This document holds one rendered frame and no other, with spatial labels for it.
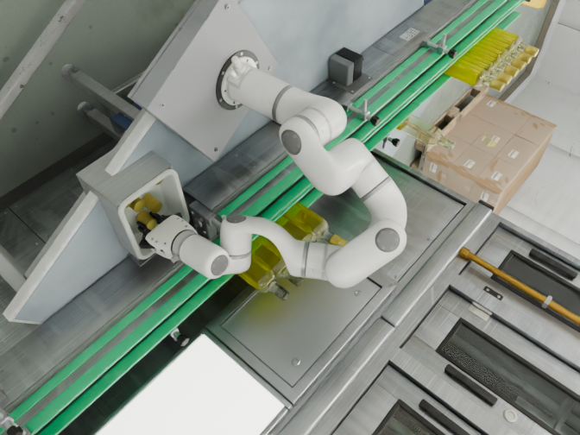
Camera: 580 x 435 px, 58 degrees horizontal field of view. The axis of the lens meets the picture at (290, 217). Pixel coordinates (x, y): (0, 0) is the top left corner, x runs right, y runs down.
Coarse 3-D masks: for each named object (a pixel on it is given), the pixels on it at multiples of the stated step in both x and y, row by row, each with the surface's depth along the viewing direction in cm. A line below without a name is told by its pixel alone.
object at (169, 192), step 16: (160, 176) 124; (176, 176) 128; (144, 192) 133; (160, 192) 138; (176, 192) 133; (128, 208) 132; (144, 208) 136; (176, 208) 140; (128, 224) 124; (144, 256) 135
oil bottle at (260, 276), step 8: (256, 264) 145; (264, 264) 145; (248, 272) 144; (256, 272) 143; (264, 272) 143; (272, 272) 143; (248, 280) 146; (256, 280) 142; (264, 280) 142; (272, 280) 143; (256, 288) 145; (264, 288) 142
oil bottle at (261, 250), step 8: (256, 240) 150; (256, 248) 148; (264, 248) 148; (272, 248) 148; (256, 256) 147; (264, 256) 146; (272, 256) 146; (280, 256) 146; (272, 264) 145; (280, 264) 145; (280, 272) 144
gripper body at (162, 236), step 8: (176, 216) 132; (160, 224) 131; (168, 224) 129; (176, 224) 129; (184, 224) 128; (152, 232) 129; (160, 232) 128; (168, 232) 127; (176, 232) 126; (152, 240) 127; (160, 240) 126; (168, 240) 125; (160, 248) 125; (168, 248) 124; (168, 256) 125
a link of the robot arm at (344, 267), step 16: (384, 224) 111; (352, 240) 113; (368, 240) 111; (384, 240) 111; (400, 240) 111; (320, 256) 119; (336, 256) 113; (352, 256) 112; (368, 256) 111; (384, 256) 111; (320, 272) 120; (336, 272) 113; (352, 272) 112; (368, 272) 112
